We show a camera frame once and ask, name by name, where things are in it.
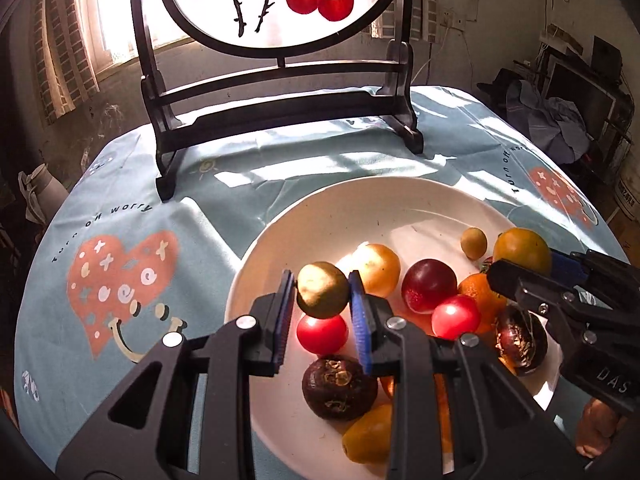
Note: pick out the dark framed monitor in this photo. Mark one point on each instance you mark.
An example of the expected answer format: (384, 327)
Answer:
(580, 92)

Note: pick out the white oval plate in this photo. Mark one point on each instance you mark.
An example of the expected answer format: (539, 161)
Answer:
(300, 240)

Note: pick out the pile of clothes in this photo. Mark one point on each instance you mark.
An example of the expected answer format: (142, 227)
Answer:
(555, 115)

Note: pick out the dark brown passion fruit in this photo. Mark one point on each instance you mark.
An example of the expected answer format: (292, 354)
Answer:
(520, 342)

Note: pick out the olive green round fruit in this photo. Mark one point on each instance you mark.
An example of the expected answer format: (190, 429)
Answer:
(322, 290)

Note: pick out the white kettle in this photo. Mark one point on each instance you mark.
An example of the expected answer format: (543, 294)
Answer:
(37, 190)

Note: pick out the small brown longan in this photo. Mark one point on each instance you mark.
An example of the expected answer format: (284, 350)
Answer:
(473, 242)

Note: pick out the large orange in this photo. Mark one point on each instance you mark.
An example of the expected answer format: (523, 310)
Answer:
(442, 405)

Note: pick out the yellow green citrus fruit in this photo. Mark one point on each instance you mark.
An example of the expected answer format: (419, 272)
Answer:
(522, 250)

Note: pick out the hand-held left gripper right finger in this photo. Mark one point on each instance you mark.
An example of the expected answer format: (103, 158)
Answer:
(361, 325)

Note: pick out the medium orange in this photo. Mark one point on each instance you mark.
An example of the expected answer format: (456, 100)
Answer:
(367, 435)

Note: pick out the white bucket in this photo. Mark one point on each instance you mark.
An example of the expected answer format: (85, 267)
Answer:
(628, 191)

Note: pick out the yellow orange round fruit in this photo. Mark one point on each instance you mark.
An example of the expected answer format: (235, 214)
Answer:
(377, 270)

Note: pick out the white wall socket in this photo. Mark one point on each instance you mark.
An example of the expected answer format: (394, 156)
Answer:
(454, 16)

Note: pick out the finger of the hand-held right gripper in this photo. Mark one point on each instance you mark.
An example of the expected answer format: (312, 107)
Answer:
(565, 266)
(520, 285)

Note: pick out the small orange mandarin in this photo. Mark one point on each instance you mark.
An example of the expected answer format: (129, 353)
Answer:
(477, 297)

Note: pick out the dark red plum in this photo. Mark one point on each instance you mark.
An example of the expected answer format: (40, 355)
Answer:
(429, 286)

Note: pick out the red cherry tomato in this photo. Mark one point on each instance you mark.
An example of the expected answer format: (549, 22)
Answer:
(322, 334)
(455, 316)

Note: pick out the wrinkled dark passion fruit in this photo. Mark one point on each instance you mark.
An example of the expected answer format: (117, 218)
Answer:
(340, 387)

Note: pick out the round painted screen wooden stand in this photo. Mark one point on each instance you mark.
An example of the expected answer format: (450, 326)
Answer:
(280, 85)

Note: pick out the light blue printed tablecloth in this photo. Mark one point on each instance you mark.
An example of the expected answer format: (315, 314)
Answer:
(125, 185)

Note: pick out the person's right hand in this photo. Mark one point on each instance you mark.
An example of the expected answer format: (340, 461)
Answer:
(597, 425)

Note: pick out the red tomato with stem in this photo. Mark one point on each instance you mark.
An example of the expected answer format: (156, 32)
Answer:
(486, 263)

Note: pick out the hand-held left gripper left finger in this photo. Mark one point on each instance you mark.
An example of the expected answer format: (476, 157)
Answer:
(285, 320)

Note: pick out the brick pattern curtain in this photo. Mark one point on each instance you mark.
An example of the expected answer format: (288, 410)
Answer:
(60, 50)
(430, 5)

